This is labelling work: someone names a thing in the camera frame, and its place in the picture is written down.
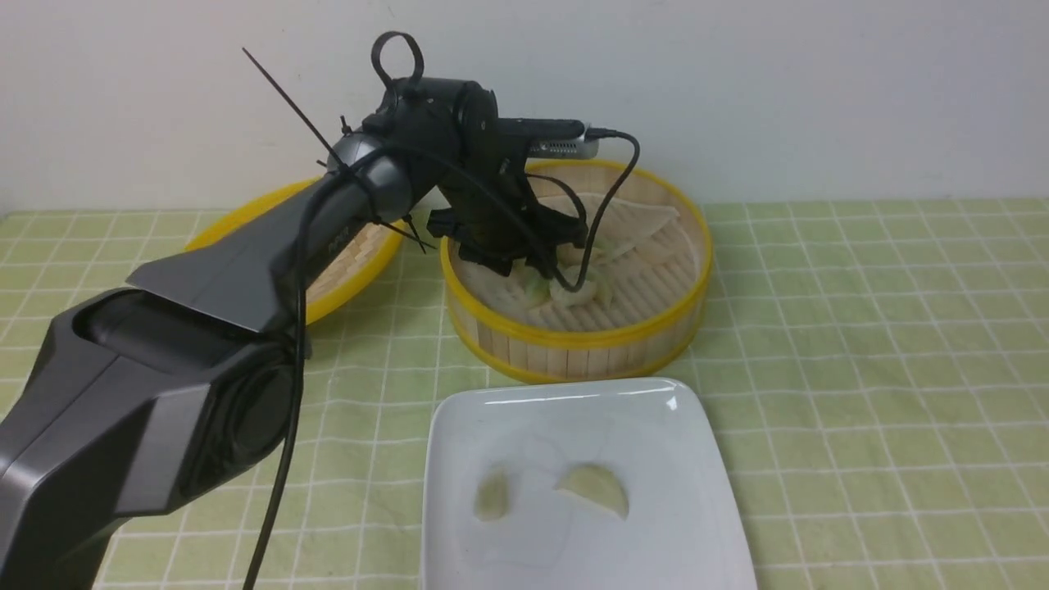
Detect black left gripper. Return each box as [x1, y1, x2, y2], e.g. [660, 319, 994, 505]
[362, 77, 588, 276]

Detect pale green steamed dumpling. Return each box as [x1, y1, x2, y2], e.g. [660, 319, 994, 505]
[473, 465, 511, 523]

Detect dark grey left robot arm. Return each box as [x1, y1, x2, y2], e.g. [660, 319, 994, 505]
[2, 77, 597, 589]

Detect white square plate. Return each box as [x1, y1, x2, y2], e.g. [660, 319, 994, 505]
[419, 377, 758, 589]

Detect yellow rimmed bamboo steamer lid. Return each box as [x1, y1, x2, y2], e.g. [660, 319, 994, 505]
[186, 180, 407, 325]

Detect white dumpling in steamer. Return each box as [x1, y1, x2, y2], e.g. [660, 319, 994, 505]
[548, 265, 614, 307]

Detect white steamer liner paper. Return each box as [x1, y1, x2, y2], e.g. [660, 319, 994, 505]
[539, 192, 679, 265]

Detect yellow rimmed bamboo steamer basket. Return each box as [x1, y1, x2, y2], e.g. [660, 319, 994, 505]
[438, 170, 713, 384]

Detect black camera cable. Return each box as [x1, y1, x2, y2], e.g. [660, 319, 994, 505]
[243, 129, 641, 590]

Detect black cable tie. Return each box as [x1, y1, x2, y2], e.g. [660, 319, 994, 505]
[241, 46, 345, 170]

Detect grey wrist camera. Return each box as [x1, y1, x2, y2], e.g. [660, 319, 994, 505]
[496, 117, 600, 161]

